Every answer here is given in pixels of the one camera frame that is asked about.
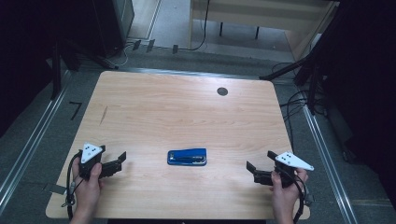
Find black hanging cable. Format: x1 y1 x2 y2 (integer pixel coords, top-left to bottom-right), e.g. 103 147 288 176
172 0 212 54

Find dark cabinet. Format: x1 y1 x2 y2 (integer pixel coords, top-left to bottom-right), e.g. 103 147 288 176
92 0 135 58

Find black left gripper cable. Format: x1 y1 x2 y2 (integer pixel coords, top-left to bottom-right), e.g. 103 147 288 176
62 151 83 220

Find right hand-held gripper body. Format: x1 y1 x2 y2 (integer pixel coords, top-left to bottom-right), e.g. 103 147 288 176
253 151 315 189

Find black floor cables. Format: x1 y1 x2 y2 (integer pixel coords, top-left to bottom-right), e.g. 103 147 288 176
271 61 329 152

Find light wooden bench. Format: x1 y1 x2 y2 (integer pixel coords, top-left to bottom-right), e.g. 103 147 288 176
187 0 341 62

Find black metal stand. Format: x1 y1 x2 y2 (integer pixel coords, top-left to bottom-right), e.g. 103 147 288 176
259 36 326 117
49 36 120 101

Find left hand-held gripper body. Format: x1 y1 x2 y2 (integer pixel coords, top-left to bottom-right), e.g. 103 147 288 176
77 142 108 180

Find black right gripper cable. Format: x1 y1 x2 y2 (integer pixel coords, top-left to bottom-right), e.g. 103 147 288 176
284 169 316 224

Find white floor cable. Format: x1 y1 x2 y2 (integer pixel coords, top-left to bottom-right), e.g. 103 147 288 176
120 41 135 68

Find person's left hand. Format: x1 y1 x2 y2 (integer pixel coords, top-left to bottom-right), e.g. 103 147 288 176
72 158 104 213

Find metal floor rail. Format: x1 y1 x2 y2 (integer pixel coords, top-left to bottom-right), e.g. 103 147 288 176
302 104 360 224
0 70 72 206

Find person's right hand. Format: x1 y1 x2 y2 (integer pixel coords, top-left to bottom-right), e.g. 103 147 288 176
269 168 309 215

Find blue stapler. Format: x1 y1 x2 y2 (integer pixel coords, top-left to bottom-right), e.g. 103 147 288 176
166 147 208 167

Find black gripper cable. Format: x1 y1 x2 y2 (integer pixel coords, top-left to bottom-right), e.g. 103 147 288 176
284 169 316 224
62 151 83 220

